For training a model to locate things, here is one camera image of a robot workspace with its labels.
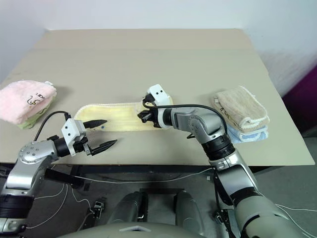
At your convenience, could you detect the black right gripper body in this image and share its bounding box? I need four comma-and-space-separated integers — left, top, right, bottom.
147, 98, 161, 126

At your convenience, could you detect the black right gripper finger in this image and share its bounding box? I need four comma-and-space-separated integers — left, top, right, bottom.
137, 111, 152, 124
141, 92, 156, 106

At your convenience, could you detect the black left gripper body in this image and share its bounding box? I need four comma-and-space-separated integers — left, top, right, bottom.
73, 133, 94, 157

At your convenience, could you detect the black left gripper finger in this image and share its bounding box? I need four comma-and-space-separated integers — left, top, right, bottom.
83, 119, 108, 130
89, 139, 118, 157

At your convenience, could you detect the yellow towel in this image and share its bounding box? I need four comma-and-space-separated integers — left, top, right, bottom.
73, 97, 174, 132

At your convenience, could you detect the folded green towel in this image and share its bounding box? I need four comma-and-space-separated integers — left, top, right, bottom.
16, 99, 54, 130

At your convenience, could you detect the folded pink towel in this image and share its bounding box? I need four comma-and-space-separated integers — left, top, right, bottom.
0, 79, 58, 125

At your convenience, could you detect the folded beige towel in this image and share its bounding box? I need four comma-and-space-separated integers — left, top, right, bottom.
211, 85, 271, 132

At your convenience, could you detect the folded blue towel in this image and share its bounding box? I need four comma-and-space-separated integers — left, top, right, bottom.
225, 123, 269, 145

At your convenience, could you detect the dark grey rounded shape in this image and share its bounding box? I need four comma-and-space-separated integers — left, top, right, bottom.
175, 190, 207, 233
107, 190, 150, 225

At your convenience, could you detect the grey curved robot body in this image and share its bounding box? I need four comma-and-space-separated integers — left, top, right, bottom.
54, 221, 208, 238

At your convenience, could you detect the purple panel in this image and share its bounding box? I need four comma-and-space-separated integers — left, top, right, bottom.
281, 71, 317, 136

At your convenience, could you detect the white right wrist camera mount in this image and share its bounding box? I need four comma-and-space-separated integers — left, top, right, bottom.
147, 84, 173, 130

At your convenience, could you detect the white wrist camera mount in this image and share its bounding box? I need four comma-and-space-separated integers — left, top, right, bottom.
147, 84, 173, 130
61, 118, 86, 157

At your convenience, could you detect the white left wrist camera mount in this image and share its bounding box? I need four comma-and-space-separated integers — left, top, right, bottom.
61, 118, 86, 157

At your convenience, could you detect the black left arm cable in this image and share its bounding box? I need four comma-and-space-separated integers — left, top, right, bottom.
33, 111, 73, 142

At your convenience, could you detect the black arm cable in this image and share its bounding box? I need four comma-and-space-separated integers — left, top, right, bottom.
141, 99, 229, 140
33, 111, 73, 142

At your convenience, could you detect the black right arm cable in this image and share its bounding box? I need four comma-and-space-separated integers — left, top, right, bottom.
141, 99, 229, 140

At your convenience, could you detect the thin white cord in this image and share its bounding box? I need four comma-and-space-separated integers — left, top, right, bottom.
51, 167, 215, 184
273, 202, 317, 238
23, 182, 96, 230

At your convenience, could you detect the dark table frame bar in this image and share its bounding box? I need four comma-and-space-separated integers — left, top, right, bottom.
51, 163, 250, 175

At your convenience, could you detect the black hanging strap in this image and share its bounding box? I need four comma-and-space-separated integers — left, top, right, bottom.
213, 173, 239, 238

